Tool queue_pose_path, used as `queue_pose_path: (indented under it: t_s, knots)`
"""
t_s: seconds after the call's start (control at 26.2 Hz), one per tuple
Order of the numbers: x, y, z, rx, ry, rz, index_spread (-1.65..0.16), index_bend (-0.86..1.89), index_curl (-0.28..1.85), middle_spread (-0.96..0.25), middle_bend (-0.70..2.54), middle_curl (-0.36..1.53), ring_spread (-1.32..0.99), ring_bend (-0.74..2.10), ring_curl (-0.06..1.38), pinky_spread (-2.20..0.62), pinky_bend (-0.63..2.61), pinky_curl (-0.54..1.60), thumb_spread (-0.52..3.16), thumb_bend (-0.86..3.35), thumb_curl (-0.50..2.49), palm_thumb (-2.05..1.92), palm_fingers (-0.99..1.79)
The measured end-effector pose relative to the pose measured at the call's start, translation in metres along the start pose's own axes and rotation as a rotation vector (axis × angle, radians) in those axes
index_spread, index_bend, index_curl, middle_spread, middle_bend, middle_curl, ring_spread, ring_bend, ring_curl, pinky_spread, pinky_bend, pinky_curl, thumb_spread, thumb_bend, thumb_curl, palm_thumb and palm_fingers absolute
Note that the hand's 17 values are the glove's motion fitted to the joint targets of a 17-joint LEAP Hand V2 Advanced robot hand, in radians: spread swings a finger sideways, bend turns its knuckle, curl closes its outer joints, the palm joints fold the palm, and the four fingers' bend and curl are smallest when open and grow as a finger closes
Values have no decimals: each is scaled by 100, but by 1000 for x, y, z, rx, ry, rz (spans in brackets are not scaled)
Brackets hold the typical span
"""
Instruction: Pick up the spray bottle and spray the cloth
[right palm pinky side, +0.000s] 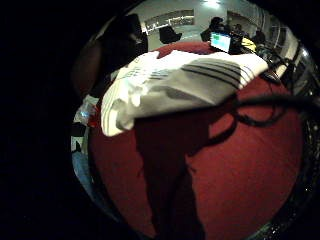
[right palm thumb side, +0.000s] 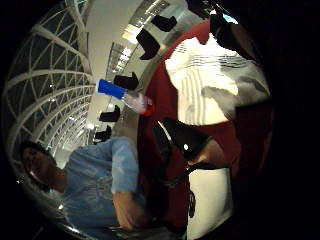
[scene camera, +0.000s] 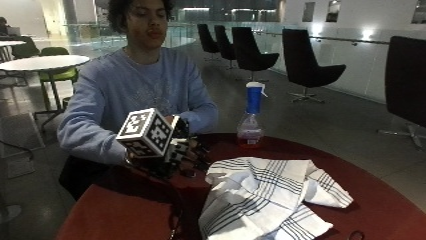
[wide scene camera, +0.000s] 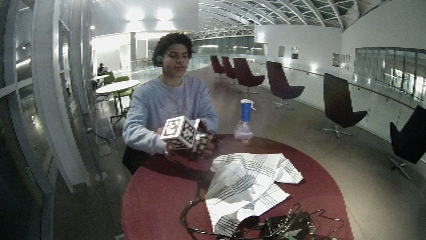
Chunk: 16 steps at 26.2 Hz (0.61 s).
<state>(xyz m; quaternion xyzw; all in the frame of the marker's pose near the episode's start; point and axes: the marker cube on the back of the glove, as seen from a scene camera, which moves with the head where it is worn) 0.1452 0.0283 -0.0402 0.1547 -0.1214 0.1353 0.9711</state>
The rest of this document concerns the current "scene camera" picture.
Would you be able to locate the white marker cube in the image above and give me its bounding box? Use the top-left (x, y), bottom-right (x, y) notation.
top-left (114, 107), bottom-right (174, 159)

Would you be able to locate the clear spray bottle blue top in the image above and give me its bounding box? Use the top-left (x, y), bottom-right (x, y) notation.
top-left (235, 81), bottom-right (268, 150)

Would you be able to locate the white striped cloth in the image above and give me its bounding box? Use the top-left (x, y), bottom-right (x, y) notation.
top-left (196, 156), bottom-right (355, 240)

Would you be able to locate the the person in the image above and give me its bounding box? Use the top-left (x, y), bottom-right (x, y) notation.
top-left (55, 0), bottom-right (219, 202)

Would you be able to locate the black swivel chair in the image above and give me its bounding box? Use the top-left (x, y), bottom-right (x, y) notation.
top-left (376, 35), bottom-right (426, 152)
top-left (195, 23), bottom-right (222, 62)
top-left (230, 26), bottom-right (280, 83)
top-left (212, 24), bottom-right (239, 70)
top-left (280, 28), bottom-right (347, 104)

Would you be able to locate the green chair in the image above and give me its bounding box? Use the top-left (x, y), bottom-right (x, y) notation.
top-left (37, 46), bottom-right (81, 101)

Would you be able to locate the small black loop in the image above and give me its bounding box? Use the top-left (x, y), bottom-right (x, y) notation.
top-left (347, 229), bottom-right (365, 240)

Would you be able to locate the white round table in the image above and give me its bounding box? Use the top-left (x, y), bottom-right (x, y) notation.
top-left (0, 40), bottom-right (27, 48)
top-left (0, 54), bottom-right (91, 125)

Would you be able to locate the metal handrail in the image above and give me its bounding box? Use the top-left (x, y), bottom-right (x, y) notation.
top-left (251, 30), bottom-right (391, 47)

